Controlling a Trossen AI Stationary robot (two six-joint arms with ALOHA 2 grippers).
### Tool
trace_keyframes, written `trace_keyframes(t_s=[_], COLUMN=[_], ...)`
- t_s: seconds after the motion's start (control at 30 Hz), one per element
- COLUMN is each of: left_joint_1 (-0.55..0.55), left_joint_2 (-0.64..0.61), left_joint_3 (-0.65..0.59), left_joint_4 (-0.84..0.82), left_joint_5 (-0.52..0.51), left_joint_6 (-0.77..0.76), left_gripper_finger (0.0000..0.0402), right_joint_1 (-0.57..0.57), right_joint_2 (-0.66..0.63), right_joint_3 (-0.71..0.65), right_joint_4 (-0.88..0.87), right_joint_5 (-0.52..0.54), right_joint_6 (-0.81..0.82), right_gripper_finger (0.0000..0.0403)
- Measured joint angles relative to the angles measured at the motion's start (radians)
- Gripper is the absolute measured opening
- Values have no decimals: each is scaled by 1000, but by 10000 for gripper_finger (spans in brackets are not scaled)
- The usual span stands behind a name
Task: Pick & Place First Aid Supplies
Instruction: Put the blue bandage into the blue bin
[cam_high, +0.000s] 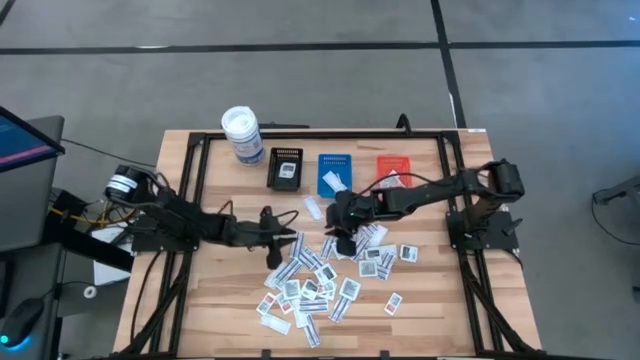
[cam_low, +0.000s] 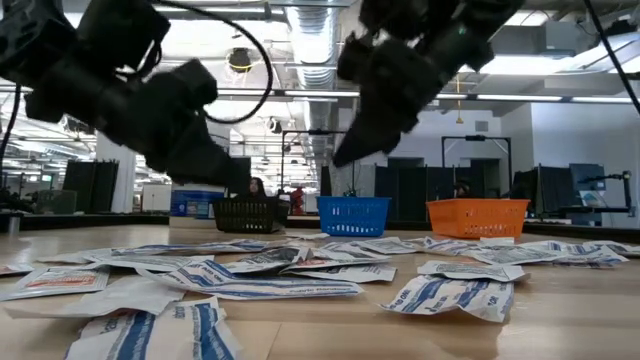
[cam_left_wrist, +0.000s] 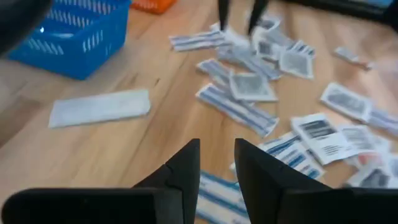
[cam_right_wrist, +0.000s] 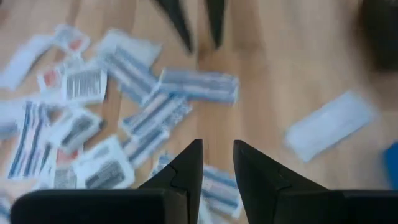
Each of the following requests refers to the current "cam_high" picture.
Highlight black support bar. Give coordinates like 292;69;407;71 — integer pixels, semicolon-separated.
44;189;135;274

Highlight white wipes canister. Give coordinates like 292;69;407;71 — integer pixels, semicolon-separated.
220;105;266;167

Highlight computer monitor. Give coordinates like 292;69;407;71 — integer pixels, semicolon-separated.
0;105;66;174

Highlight black computer mouse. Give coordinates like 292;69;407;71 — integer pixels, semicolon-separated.
0;298;45;349

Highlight grey floor stand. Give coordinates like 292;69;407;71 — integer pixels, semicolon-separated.
593;174;640;205

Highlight dark desk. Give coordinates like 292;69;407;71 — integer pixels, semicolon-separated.
0;239;66;360

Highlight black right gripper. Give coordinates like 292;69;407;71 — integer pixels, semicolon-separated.
325;192;384;257

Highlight yellow cable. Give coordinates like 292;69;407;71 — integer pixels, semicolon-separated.
48;206;137;227

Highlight black plastic basket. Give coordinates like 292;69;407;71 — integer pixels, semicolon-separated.
266;146;305;193

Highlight white paper sheet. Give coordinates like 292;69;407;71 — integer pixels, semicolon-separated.
92;227;135;287

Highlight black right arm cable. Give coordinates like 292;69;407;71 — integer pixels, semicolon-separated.
358;172;451;197

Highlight orange plastic basket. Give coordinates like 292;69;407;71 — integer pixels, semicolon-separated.
375;155;413;191

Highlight blue plastic basket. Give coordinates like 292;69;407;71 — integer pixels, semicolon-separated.
316;153;353;199

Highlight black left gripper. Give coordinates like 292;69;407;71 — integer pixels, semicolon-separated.
222;205;297;271

